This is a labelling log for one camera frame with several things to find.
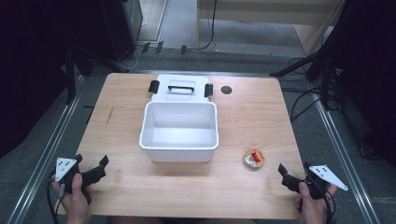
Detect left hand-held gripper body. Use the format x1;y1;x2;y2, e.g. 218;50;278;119
54;157;93;205

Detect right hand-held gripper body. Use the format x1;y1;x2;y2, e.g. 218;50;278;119
299;163;349;201

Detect person's left hand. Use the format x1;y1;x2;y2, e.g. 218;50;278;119
50;173;94;224

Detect person's right hand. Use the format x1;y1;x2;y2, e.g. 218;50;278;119
293;181;339;224

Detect round tin with red label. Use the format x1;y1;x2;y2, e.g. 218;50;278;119
242;147;266;172

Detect black metal stand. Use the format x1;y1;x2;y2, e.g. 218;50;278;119
64;45;127;105
268;46;340;110

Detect white plastic storage box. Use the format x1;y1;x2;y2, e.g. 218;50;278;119
138;73;219;163

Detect dark curtain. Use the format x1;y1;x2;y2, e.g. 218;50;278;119
323;0;396;167
0;0;108;160

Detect black cabinet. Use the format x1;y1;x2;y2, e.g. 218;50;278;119
101;0;145;63

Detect light wooden furniture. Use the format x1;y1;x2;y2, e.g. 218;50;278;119
195;0;347;58

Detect metal floor rail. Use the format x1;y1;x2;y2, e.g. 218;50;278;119
6;74;87;224
306;78;382;224

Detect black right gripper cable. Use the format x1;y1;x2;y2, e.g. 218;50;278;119
321;186;338;224

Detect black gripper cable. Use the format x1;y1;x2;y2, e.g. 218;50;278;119
321;186;338;224
45;170;64;224

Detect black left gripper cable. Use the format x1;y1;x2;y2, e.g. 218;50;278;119
45;170;64;224

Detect black floor cables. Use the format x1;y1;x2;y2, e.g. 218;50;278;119
280;56;328;123

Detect white floor cable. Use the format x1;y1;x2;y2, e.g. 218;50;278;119
123;46;140;71

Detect black hanging cable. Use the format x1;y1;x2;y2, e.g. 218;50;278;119
199;0;219;51

